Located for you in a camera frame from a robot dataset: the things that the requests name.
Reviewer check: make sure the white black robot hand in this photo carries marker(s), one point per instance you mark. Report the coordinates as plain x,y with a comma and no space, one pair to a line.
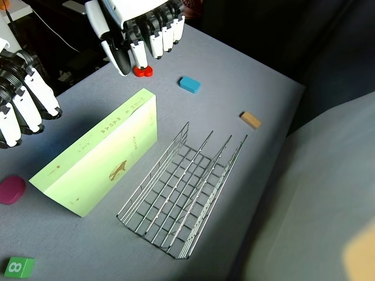
137,11
32,96

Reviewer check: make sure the pale green book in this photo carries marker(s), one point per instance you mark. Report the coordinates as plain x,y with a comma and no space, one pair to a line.
96,164

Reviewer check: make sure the red toy block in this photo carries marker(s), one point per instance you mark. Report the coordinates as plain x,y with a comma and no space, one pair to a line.
145,72

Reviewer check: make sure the grey flat device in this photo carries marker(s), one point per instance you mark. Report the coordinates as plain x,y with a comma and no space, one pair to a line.
74,6

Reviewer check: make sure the blue rounded toy block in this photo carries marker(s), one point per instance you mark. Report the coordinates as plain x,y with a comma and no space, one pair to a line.
190,84

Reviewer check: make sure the white desk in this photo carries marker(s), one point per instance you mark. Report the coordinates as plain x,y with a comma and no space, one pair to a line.
20,7

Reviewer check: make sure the magenta round toy block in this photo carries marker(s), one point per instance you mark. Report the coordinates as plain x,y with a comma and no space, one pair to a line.
11,189

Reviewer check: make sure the grey table cloth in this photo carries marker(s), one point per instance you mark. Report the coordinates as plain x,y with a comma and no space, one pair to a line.
222,76

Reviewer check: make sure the tan wooden block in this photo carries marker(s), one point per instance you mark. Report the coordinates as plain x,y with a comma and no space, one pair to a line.
250,120

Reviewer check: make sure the green cube with number eight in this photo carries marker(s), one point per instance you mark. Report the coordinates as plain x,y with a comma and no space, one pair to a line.
18,267

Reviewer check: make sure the pale grey sheet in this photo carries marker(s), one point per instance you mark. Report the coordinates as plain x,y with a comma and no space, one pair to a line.
316,187

